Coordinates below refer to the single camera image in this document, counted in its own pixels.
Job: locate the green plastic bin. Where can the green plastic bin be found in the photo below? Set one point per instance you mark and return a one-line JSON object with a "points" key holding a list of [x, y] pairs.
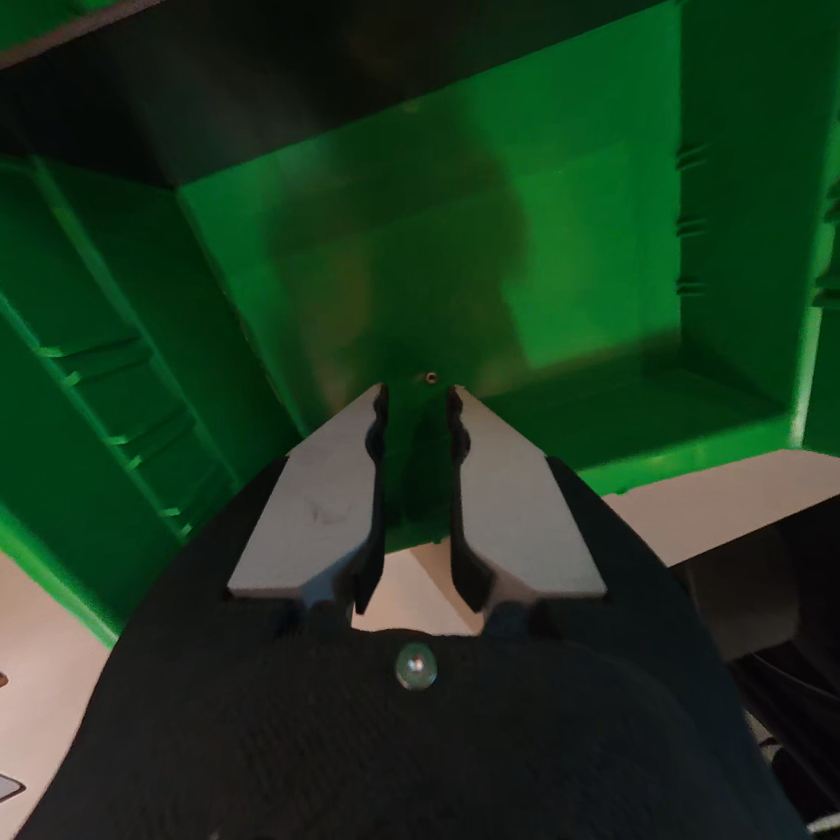
{"points": [[577, 262]]}

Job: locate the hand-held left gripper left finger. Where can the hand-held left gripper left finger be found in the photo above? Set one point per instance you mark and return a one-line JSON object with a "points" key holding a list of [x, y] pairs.
{"points": [[315, 518]]}

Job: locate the grey desk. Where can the grey desk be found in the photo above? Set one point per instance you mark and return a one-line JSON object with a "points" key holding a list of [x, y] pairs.
{"points": [[722, 505]]}

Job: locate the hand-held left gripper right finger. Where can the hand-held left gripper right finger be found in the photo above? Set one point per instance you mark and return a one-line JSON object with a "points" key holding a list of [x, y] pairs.
{"points": [[525, 518]]}

